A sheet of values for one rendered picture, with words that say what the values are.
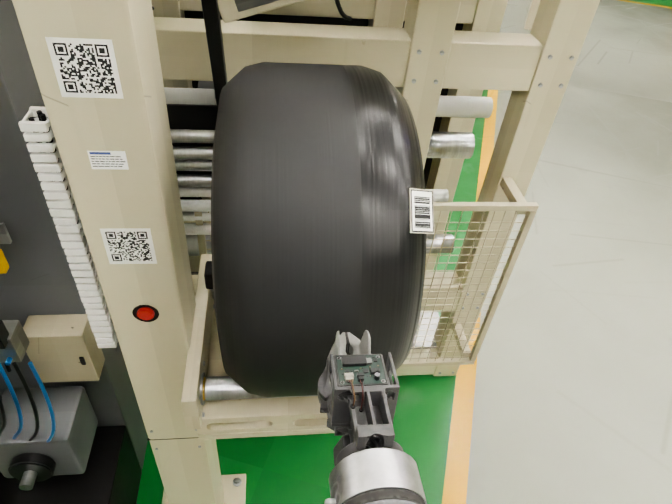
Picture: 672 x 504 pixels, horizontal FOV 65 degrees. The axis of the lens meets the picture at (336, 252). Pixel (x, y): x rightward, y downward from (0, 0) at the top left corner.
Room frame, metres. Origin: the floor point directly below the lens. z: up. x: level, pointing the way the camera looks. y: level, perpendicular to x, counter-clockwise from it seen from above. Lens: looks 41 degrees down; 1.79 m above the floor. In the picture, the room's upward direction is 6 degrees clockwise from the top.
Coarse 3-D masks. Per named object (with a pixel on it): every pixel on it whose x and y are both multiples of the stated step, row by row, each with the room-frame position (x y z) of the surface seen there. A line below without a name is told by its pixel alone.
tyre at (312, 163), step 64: (256, 64) 0.81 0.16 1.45; (320, 64) 0.84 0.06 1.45; (256, 128) 0.62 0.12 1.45; (320, 128) 0.64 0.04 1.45; (384, 128) 0.66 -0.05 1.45; (256, 192) 0.55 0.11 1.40; (320, 192) 0.56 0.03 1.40; (384, 192) 0.57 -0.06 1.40; (256, 256) 0.49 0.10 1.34; (320, 256) 0.50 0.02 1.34; (384, 256) 0.52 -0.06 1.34; (256, 320) 0.46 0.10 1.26; (320, 320) 0.47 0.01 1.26; (384, 320) 0.48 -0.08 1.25; (256, 384) 0.46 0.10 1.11
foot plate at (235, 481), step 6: (234, 474) 0.82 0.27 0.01; (240, 474) 0.83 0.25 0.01; (222, 480) 0.80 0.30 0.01; (228, 480) 0.80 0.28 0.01; (234, 480) 0.80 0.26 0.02; (240, 480) 0.80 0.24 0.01; (228, 486) 0.78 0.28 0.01; (234, 486) 0.78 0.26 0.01; (240, 486) 0.79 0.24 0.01; (228, 492) 0.76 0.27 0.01; (234, 492) 0.76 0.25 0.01; (240, 492) 0.77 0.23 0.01; (228, 498) 0.74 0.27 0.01; (234, 498) 0.74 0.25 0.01; (240, 498) 0.75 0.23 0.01
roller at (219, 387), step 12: (204, 384) 0.58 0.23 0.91; (216, 384) 0.57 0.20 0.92; (228, 384) 0.57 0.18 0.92; (204, 396) 0.56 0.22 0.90; (216, 396) 0.56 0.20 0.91; (228, 396) 0.56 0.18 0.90; (240, 396) 0.56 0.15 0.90; (252, 396) 0.57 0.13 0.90; (288, 396) 0.58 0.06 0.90; (300, 396) 0.58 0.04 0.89
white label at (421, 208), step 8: (416, 192) 0.59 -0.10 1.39; (424, 192) 0.60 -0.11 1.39; (432, 192) 0.60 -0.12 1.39; (416, 200) 0.58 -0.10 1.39; (424, 200) 0.59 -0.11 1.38; (432, 200) 0.60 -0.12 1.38; (416, 208) 0.57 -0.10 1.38; (424, 208) 0.58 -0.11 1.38; (432, 208) 0.59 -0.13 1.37; (416, 216) 0.57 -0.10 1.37; (424, 216) 0.57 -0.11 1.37; (432, 216) 0.58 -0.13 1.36; (416, 224) 0.56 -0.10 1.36; (424, 224) 0.57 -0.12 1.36; (432, 224) 0.57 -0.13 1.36; (416, 232) 0.55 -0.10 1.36; (424, 232) 0.56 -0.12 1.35; (432, 232) 0.56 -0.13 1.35
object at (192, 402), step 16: (208, 256) 0.90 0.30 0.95; (208, 304) 0.76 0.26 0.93; (208, 320) 0.74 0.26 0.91; (192, 336) 0.66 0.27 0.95; (208, 336) 0.71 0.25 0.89; (192, 352) 0.62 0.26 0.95; (208, 352) 0.69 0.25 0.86; (192, 368) 0.58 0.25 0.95; (192, 384) 0.55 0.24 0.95; (192, 400) 0.52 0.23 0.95; (192, 416) 0.51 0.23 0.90
